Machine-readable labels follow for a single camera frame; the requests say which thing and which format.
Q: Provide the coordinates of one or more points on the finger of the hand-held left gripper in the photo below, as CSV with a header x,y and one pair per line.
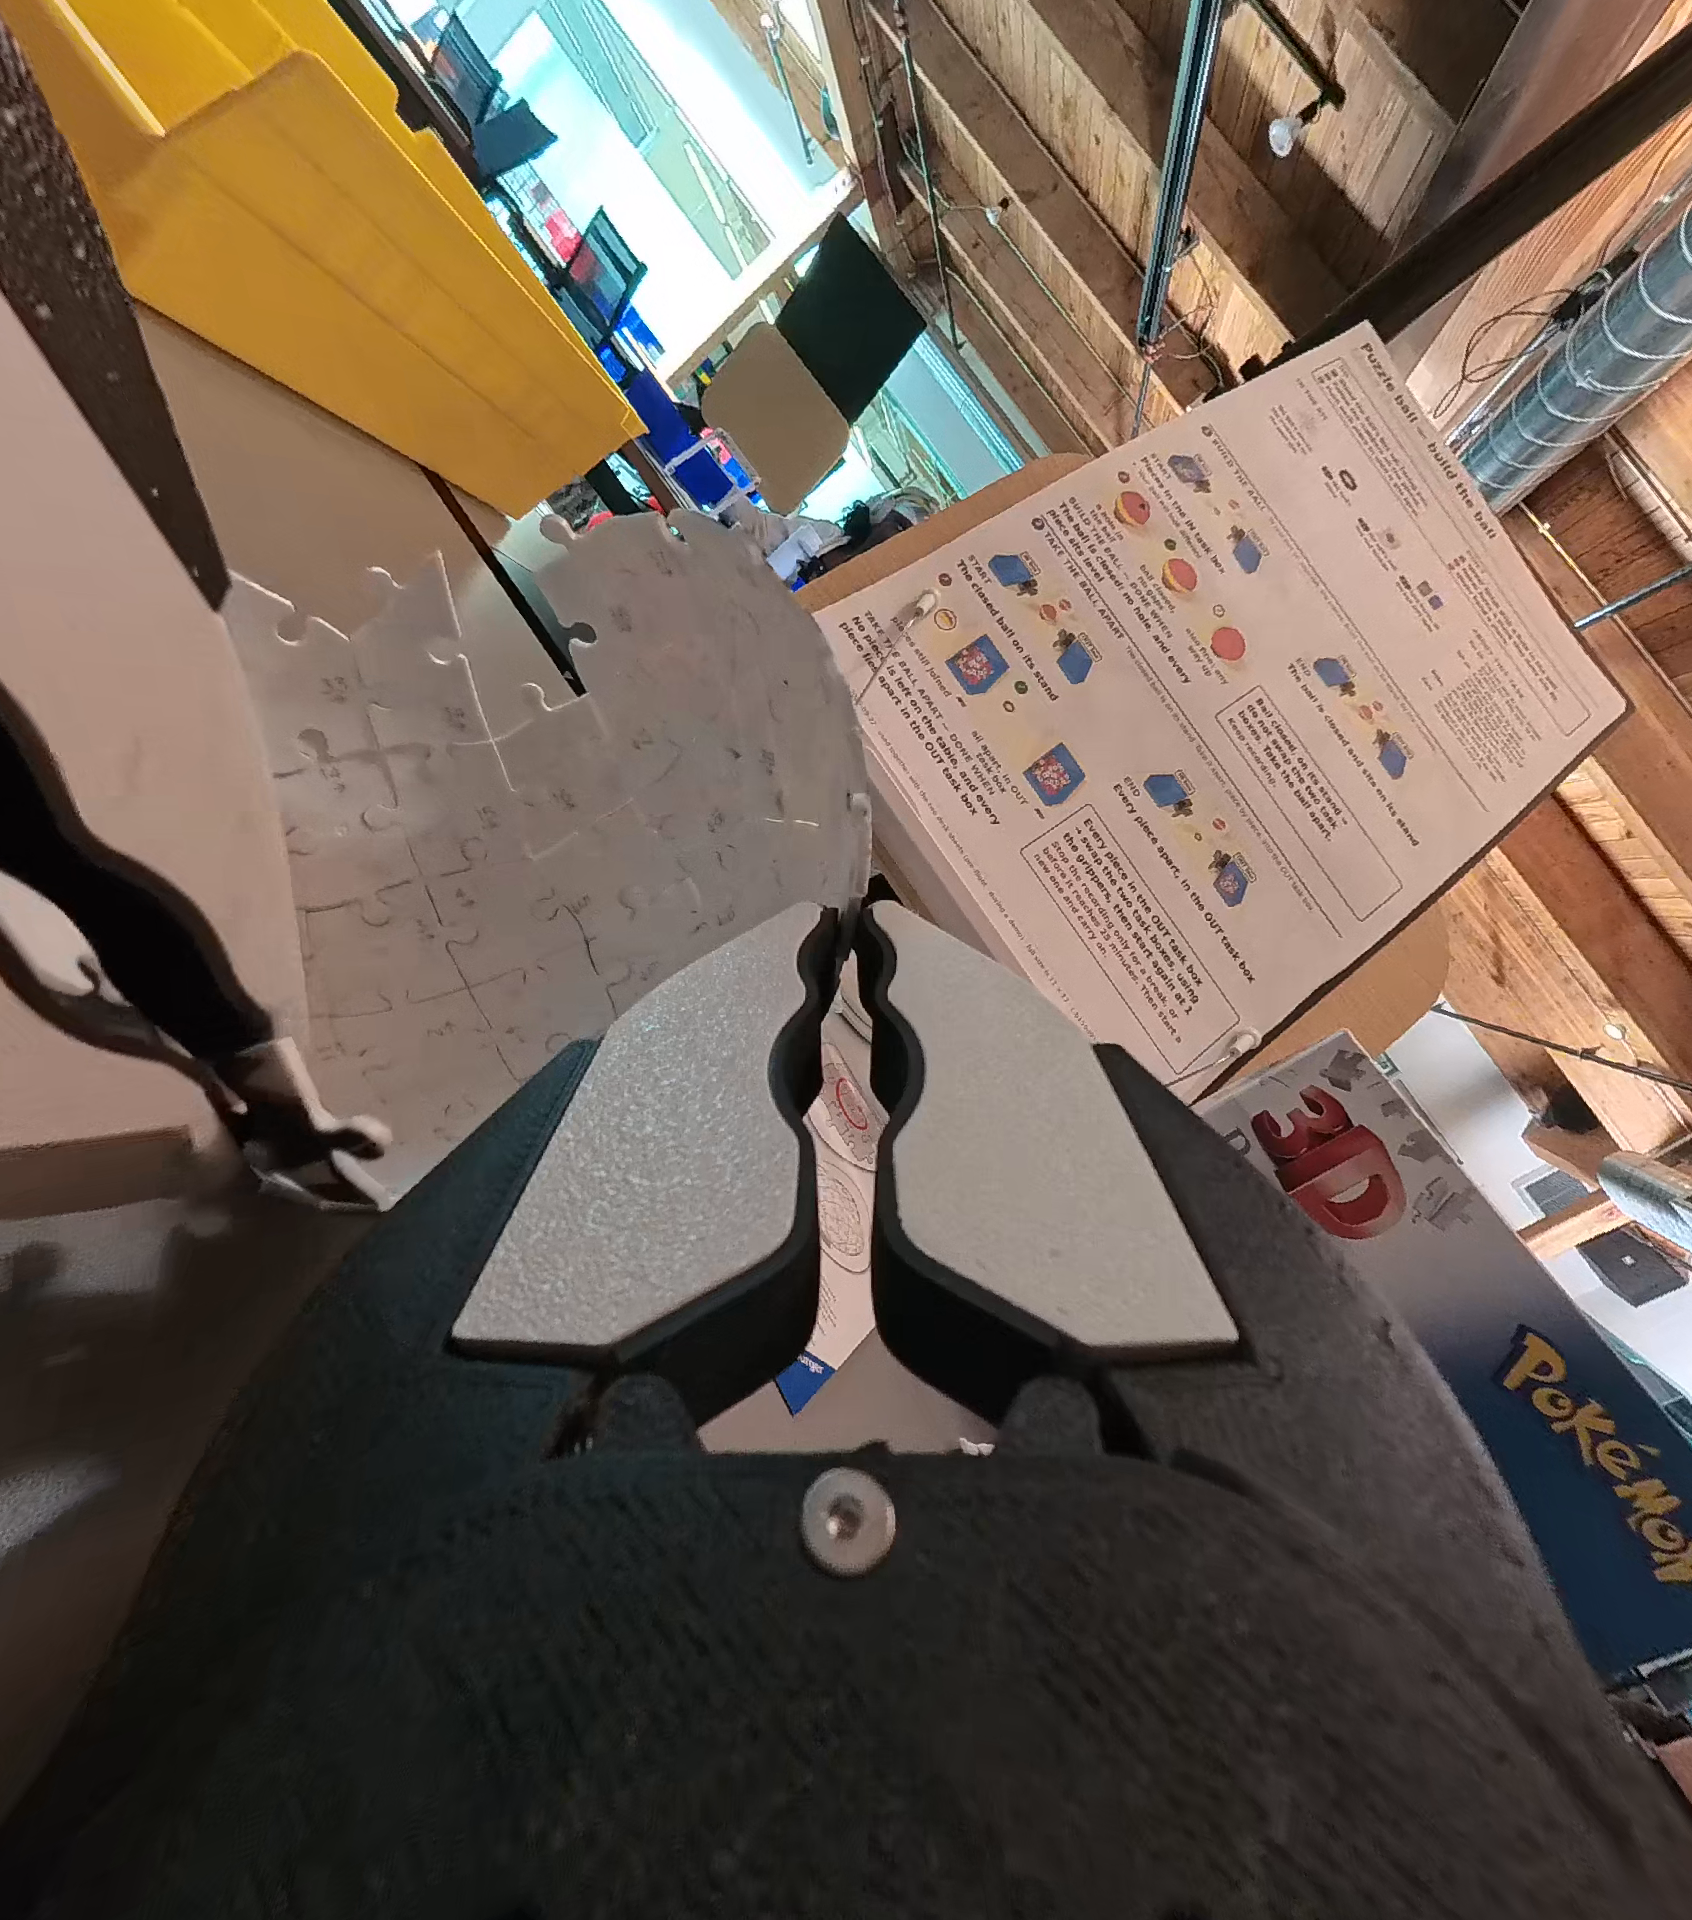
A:
x,y
7,1064
67,600

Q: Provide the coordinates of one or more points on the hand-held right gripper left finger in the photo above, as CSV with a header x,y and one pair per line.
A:
x,y
637,1185

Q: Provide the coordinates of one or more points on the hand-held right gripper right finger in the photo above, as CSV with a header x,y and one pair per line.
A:
x,y
1041,1185

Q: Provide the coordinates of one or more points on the partly built puzzle ball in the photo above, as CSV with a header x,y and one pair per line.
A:
x,y
561,825

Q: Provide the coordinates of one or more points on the blue puzzle box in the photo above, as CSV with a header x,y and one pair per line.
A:
x,y
1536,1424

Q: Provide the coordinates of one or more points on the white folded instruction leaflet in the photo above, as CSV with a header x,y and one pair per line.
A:
x,y
847,1200

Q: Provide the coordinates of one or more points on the yellow plastic bin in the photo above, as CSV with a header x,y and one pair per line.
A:
x,y
337,270

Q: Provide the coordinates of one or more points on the printed instruction sheet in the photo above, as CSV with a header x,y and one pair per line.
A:
x,y
1237,674

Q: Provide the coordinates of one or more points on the blue storage bin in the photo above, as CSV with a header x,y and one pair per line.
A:
x,y
666,435

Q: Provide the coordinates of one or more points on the small wooden background board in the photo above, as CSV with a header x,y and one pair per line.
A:
x,y
771,420

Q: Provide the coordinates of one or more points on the black background panel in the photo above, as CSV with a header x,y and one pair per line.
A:
x,y
854,315

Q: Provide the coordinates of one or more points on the black overhead pole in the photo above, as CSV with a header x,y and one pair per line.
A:
x,y
1536,165

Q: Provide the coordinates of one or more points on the silver ventilation duct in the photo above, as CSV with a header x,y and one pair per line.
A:
x,y
1641,300

